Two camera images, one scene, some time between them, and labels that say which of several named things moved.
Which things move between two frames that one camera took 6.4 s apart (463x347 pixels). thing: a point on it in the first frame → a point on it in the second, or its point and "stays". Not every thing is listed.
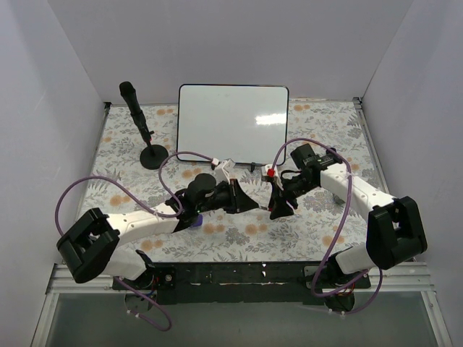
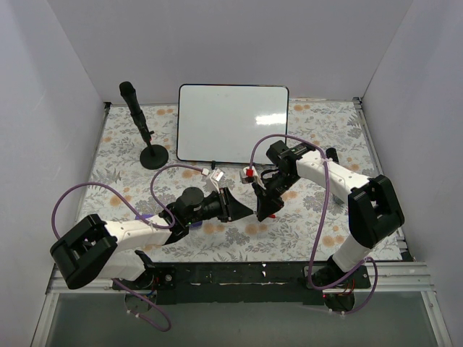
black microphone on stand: (129, 95) stays
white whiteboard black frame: (245, 123) stays
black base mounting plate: (176, 283) stays
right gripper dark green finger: (278, 207) → (268, 202)
